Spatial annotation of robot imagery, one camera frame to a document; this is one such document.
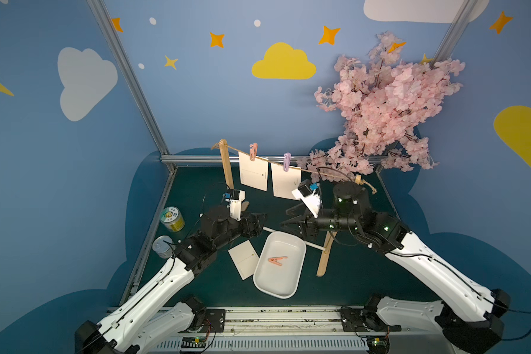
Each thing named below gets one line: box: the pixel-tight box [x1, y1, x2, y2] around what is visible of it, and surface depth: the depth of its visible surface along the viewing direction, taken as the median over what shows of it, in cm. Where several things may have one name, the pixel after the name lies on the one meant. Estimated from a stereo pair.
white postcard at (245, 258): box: [227, 239, 260, 281], surface depth 92 cm
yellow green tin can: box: [160, 206, 186, 233], surface depth 93 cm
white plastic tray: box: [252, 231, 307, 299], surface depth 88 cm
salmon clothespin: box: [267, 255, 289, 267], surface depth 90 cm
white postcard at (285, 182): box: [270, 162, 302, 200], surface depth 66 cm
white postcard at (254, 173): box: [238, 151, 269, 192], surface depth 71 cm
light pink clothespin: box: [249, 142, 259, 162], surface depth 65 cm
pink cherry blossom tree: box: [297, 30, 466, 182], surface depth 78 cm
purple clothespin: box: [283, 151, 292, 172], surface depth 63 cm
